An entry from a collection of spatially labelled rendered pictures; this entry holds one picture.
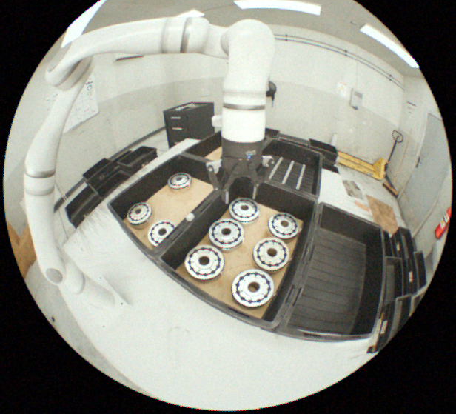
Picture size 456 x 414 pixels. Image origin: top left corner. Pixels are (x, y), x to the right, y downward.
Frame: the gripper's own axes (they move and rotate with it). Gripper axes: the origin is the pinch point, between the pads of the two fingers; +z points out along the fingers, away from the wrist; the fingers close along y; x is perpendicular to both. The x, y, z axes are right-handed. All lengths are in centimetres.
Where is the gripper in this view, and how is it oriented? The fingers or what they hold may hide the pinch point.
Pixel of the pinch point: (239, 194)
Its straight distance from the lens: 35.6
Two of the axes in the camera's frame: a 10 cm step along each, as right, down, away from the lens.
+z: 0.0, 7.8, 6.3
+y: 9.7, -1.4, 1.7
